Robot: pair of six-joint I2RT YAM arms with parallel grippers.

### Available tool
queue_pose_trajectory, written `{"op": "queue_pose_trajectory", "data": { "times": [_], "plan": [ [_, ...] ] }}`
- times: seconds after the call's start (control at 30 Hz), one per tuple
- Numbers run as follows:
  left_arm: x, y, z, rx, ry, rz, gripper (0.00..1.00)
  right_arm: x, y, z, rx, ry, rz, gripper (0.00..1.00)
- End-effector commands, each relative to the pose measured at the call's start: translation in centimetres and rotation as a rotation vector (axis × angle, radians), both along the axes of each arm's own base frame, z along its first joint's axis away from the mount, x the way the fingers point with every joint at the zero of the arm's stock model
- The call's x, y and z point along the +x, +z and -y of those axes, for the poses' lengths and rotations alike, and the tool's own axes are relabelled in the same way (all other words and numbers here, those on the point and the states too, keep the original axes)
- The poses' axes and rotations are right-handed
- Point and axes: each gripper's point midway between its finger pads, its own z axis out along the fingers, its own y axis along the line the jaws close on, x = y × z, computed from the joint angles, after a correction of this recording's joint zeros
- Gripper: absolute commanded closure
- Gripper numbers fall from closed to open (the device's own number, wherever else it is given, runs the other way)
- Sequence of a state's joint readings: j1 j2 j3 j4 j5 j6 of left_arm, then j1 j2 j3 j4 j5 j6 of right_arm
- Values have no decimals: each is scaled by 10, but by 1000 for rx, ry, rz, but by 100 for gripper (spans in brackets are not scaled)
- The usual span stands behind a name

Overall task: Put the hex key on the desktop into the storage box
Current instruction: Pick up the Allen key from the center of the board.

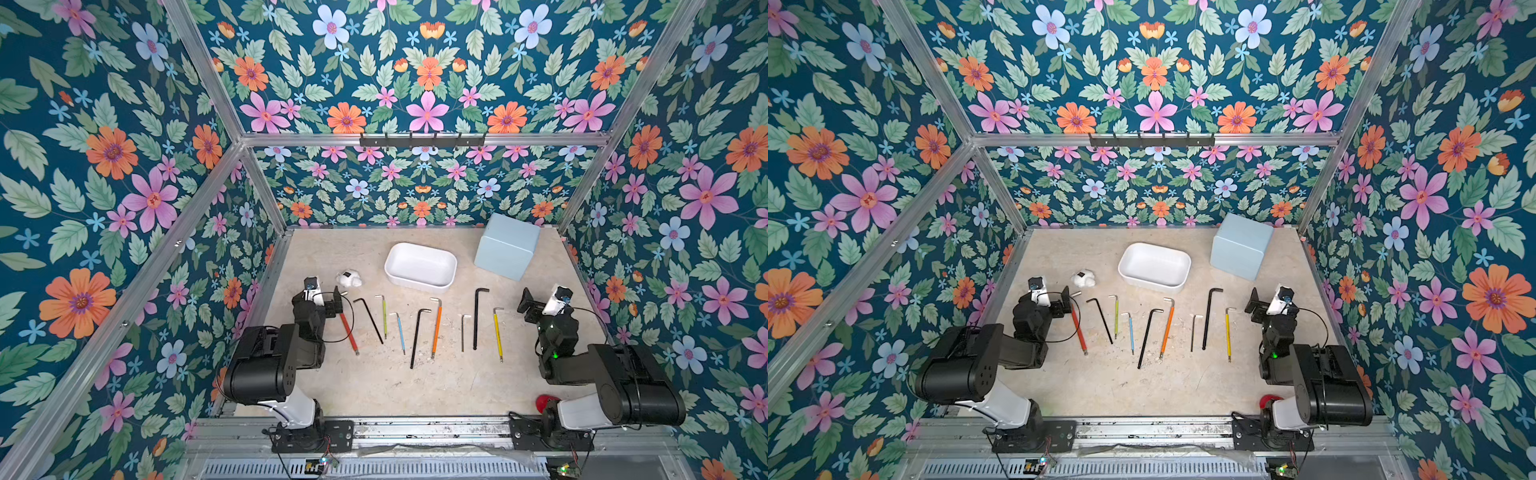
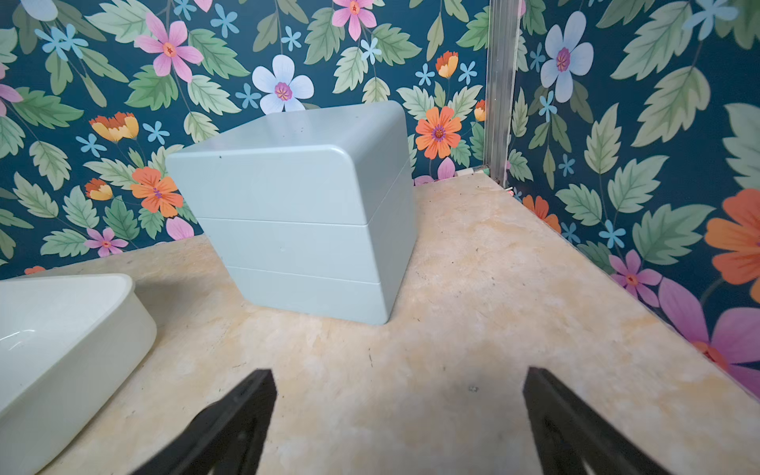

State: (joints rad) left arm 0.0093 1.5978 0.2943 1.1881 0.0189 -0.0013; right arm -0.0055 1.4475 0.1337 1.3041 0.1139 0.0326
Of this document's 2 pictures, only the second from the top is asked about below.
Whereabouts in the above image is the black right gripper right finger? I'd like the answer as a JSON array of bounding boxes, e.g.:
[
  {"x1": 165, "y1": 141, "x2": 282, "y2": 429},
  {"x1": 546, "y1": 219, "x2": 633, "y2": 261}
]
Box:
[{"x1": 522, "y1": 366, "x2": 667, "y2": 475}]

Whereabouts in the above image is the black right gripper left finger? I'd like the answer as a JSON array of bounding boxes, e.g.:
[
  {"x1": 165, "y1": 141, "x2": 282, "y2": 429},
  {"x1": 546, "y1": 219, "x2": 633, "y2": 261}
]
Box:
[{"x1": 135, "y1": 369, "x2": 277, "y2": 474}]

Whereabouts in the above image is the white plastic storage tray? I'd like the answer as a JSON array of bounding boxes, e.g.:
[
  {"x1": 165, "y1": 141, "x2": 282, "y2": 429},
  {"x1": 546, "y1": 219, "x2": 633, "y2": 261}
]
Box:
[{"x1": 1, "y1": 273, "x2": 158, "y2": 474}]

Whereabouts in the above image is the pale blue stacked box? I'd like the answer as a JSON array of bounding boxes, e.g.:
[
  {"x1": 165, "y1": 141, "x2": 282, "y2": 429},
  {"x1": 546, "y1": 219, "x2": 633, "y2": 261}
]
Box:
[{"x1": 166, "y1": 101, "x2": 418, "y2": 326}]

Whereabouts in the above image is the aluminium frame post back right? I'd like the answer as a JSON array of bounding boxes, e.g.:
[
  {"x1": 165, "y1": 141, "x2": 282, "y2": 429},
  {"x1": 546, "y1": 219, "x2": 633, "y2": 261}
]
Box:
[{"x1": 484, "y1": 0, "x2": 520, "y2": 188}]

